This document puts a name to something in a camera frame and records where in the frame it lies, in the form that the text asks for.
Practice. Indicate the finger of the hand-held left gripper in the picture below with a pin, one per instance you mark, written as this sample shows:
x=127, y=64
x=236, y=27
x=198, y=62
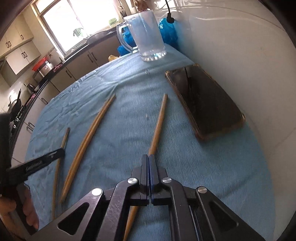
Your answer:
x=34, y=165

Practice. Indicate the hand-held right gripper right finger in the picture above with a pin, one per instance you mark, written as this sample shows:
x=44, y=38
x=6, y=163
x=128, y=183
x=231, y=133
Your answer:
x=158, y=180

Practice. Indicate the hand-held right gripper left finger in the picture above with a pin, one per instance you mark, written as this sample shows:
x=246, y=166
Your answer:
x=143, y=176

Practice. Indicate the wooden chopstick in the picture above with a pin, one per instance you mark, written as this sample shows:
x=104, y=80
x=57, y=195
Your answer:
x=55, y=185
x=84, y=139
x=90, y=139
x=159, y=122

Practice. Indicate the person's left hand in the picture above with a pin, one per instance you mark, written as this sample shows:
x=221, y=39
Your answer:
x=31, y=215

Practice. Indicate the blue table cloth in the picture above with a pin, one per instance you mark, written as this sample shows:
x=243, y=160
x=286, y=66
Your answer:
x=129, y=120

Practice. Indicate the black wok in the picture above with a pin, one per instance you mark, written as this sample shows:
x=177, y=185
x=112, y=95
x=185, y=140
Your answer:
x=15, y=104

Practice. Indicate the dark kettle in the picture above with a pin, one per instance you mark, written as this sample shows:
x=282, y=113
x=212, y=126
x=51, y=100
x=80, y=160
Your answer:
x=30, y=88

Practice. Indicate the black phone in brown case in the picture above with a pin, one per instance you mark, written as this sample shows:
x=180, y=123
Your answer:
x=208, y=104

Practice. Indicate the steel pot with red lid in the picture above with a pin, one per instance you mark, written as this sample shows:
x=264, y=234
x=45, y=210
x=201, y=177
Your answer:
x=45, y=69

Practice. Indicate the beige upper kitchen cabinets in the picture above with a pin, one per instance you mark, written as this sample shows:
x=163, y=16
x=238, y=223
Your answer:
x=23, y=55

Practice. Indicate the beige kitchen cabinets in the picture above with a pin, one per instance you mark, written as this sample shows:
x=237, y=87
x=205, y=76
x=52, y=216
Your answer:
x=81, y=62
x=23, y=55

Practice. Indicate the beige lower kitchen cabinets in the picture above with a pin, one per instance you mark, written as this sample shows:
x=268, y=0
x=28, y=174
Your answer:
x=81, y=62

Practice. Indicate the black kitchen counter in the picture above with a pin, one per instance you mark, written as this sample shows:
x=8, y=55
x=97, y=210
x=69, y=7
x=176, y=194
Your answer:
x=76, y=52

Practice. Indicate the small yellow object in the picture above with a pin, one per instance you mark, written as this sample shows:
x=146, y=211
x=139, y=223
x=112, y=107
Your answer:
x=112, y=58

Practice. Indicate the clear glass mug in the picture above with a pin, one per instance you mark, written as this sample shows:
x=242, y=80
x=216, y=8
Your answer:
x=148, y=34

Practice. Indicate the blue plastic bag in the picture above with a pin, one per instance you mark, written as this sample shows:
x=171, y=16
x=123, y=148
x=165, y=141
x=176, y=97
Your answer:
x=170, y=34

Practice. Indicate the metal basin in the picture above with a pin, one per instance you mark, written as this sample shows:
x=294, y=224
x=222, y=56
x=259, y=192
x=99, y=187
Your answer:
x=99, y=37

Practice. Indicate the kitchen window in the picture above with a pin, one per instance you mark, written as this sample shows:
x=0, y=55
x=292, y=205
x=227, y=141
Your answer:
x=69, y=23

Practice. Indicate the green leafy vegetable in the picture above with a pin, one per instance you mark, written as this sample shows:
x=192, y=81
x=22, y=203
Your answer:
x=112, y=21

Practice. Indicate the dark utensil holder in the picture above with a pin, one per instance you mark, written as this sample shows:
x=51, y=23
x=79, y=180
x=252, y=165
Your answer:
x=122, y=11

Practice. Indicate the brown dried bundle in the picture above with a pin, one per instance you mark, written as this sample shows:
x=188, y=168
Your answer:
x=141, y=4

